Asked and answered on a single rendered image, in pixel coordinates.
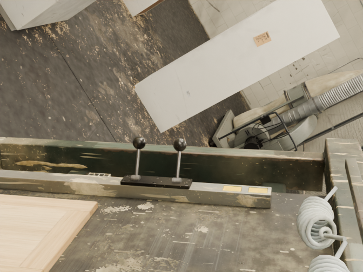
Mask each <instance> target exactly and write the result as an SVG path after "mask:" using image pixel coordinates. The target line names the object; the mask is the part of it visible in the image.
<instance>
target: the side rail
mask: <svg viewBox="0 0 363 272"><path fill-rule="evenodd" d="M0 151H1V161H2V167H3V170H11V171H28V172H44V173H60V174H68V173H69V172H70V171H71V170H77V171H89V172H91V173H104V174H111V177H119V178H123V177H124V176H125V175H134V174H135V166H136V155H137V149H136V148H134V146H133V144H130V143H118V142H96V141H75V140H53V139H31V138H10V137H7V138H5V139H4V140H2V141H1V142H0ZM177 153H178V151H176V150H175V149H174V147H173V145H152V144H146V145H145V147H144V148H143V149H141V150H140V158H139V170H138V175H142V176H158V177H168V178H175V177H176V167H177ZM323 161H325V159H323V155H322V153H315V152H294V151H272V150H260V149H238V148H216V147H195V146H187V147H186V148H185V149H184V150H183V151H181V157H180V171H179V178H185V179H192V182H202V183H218V184H227V185H244V186H260V185H261V183H262V182H274V183H284V184H285V185H286V189H289V190H298V191H314V192H322V187H323V179H324V173H323V172H322V169H323Z"/></svg>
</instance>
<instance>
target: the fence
mask: <svg viewBox="0 0 363 272"><path fill-rule="evenodd" d="M121 180H122V178H119V177H110V176H94V175H77V174H60V173H44V172H28V171H11V170H2V169H0V188H2V189H16V190H25V191H39V192H54V193H68V194H83V195H97V196H111V197H120V198H134V199H149V200H163V201H178V202H192V203H207V204H215V205H229V206H244V207H258V208H270V207H271V189H272V188H271V187H260V186H244V185H227V184H218V183H202V182H192V184H191V187H190V189H177V188H162V187H146V186H130V185H121V184H120V181H121ZM224 186H234V187H242V189H241V192H237V191H223V188H224ZM249 188H267V193H252V192H248V190H249Z"/></svg>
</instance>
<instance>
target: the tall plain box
mask: <svg viewBox="0 0 363 272"><path fill-rule="evenodd" d="M94 1H96V0H0V14H1V15H2V17H3V18H4V20H5V21H6V23H7V25H8V26H9V28H10V29H11V31H13V30H21V29H26V28H31V27H35V26H40V25H45V24H50V23H55V22H60V21H65V20H68V19H70V18H71V17H73V16H74V15H76V14H77V13H79V12H80V11H82V10H83V9H84V8H86V7H87V6H89V5H90V4H91V3H93V2H94Z"/></svg>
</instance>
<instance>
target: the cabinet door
mask: <svg viewBox="0 0 363 272"><path fill-rule="evenodd" d="M97 208H98V203H97V202H94V201H81V200H67V199H53V198H39V197H31V196H17V195H3V194H0V272H49V270H50V269H51V268H52V266H53V265H54V264H55V263H56V261H57V260H58V259H59V257H60V256H61V255H62V254H63V252H64V251H65V250H66V248H67V247H68V246H69V244H70V243H71V242H72V240H73V239H74V238H75V237H76V235H77V234H78V233H79V231H80V230H81V229H82V228H83V226H84V225H85V224H86V223H87V221H88V220H89V218H90V217H91V216H92V215H93V213H94V212H95V211H96V209H97Z"/></svg>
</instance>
